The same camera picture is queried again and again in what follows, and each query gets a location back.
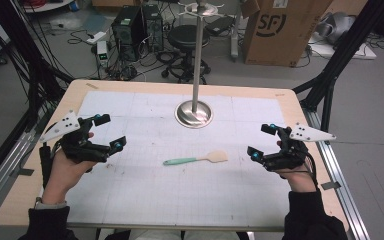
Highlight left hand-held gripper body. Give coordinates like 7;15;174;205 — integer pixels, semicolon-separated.
39;109;112;165

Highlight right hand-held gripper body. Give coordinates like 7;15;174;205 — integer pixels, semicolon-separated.
261;122;337;173

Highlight green-handled beige spatula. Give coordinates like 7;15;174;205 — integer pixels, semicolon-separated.
162;150;229;167

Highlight person's right hand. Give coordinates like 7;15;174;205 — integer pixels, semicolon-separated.
277;162;318;194

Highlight person's left hand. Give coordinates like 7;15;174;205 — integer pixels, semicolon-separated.
41;148;97;205

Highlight grey tape strip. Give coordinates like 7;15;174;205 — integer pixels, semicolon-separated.
12;167;35;178
320;181;342;191

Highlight grey wristband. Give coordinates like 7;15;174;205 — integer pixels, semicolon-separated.
34;197;68;211

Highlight white device with green display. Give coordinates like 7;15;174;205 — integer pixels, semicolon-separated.
96;40;110;68

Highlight white grid mat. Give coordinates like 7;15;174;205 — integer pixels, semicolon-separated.
65;90;292;228

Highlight white power strip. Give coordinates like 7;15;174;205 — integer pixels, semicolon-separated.
86;31;107;45

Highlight black computer tower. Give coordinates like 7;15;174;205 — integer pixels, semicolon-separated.
111;5;147;63
141;3;165;53

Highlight brown cardboard box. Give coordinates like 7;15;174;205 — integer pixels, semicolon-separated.
242;0;335;68

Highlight metal hanging stand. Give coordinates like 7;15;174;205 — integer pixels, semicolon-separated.
174;0;226;129

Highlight white pole stand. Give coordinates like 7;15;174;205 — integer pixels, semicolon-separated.
229;0;245;63

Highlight white floor board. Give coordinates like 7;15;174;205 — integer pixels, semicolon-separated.
307;34;378;61

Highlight black flat case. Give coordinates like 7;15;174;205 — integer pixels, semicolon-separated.
205;15;236;36

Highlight black round stool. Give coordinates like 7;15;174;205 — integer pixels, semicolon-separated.
161;24;212;85

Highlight grey bag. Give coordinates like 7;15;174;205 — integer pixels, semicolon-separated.
315;11;357;45

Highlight right hand-held gripper cable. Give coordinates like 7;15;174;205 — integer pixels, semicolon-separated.
281;149;320;192

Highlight hand-held gripper cable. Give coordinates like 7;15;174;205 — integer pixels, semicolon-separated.
281;149;320;192
38;142;54;190

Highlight left hand-held gripper cable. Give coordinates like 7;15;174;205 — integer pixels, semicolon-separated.
38;142;54;190

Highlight aluminium rail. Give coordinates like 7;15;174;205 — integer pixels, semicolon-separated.
0;109;49;219
301;108;372;240

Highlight tangle of floor cables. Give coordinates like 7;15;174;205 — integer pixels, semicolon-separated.
67;29;181;82

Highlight black frame beams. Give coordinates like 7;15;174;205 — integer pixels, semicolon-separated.
292;0;384;133
0;0;75;193

